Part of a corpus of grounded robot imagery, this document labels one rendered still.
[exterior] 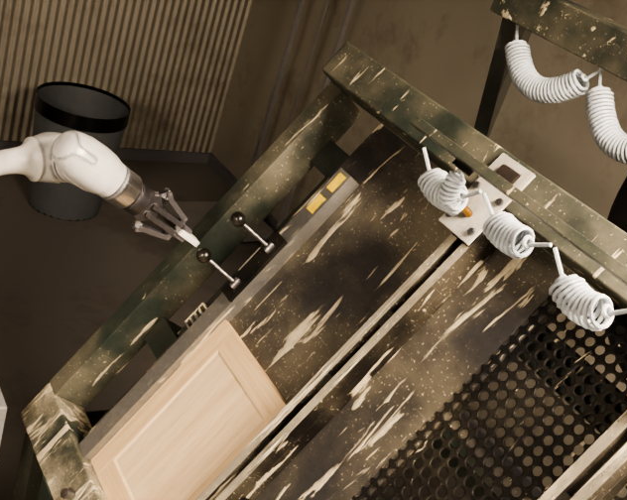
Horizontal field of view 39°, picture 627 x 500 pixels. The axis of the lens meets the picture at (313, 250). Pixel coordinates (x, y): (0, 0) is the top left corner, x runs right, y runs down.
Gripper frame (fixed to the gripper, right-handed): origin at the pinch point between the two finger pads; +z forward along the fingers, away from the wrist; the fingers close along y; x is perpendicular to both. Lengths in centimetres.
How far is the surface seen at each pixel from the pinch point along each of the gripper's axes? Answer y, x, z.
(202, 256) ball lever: 0.0, 9.7, 0.2
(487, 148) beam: -61, 47, 5
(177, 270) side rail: 10.5, -8.1, 11.7
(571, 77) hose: -94, 24, 35
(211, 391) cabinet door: 20.8, 29.4, 14.0
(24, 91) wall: 54, -358, 107
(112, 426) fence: 46, 15, 12
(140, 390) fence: 35.4, 13.9, 11.6
